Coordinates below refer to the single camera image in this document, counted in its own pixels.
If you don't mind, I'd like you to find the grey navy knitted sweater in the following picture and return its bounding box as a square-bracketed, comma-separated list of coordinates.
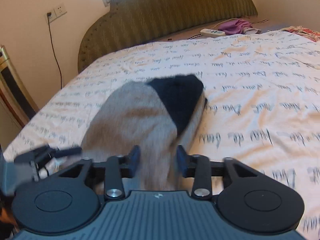
[81, 74, 206, 191]

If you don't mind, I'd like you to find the gold cylindrical heater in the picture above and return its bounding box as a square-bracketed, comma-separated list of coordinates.
[1, 45, 39, 127]

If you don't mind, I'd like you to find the white script-printed bed quilt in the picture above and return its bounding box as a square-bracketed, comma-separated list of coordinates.
[4, 31, 319, 239]

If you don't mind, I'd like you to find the white remote control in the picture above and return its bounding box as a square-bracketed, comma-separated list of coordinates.
[200, 29, 226, 38]

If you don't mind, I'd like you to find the purple cloth by headboard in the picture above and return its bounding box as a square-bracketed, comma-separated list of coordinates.
[218, 18, 261, 35]

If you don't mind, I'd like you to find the olive green upholstered headboard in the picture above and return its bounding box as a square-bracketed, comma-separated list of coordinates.
[78, 0, 258, 72]

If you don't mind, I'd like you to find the red patterned cloth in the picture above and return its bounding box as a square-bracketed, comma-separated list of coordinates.
[282, 26, 320, 42]

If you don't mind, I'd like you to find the black power cable on wall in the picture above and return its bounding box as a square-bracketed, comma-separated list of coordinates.
[47, 12, 63, 90]

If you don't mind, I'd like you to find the white wall socket plate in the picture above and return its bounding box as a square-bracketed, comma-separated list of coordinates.
[45, 3, 67, 24]

